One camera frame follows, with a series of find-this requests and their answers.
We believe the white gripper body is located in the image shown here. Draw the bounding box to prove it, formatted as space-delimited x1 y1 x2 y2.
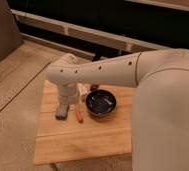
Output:
57 84 79 105

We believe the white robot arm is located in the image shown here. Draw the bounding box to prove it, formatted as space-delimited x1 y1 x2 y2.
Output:
47 49 189 171

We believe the dark ceramic bowl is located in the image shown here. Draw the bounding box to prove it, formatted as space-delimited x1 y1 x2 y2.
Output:
85 89 117 117

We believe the blue grey sponge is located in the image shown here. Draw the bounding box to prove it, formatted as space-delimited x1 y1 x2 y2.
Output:
55 104 69 120

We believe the white tube bottle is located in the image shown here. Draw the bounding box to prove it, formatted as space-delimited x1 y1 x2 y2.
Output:
78 83 88 101

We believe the small black box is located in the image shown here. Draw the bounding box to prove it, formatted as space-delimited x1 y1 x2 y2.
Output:
90 85 99 91

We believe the wooden table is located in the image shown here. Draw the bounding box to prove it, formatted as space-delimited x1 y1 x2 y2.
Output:
34 81 135 165

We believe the grey cabinet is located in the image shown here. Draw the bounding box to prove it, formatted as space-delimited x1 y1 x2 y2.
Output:
0 0 23 62

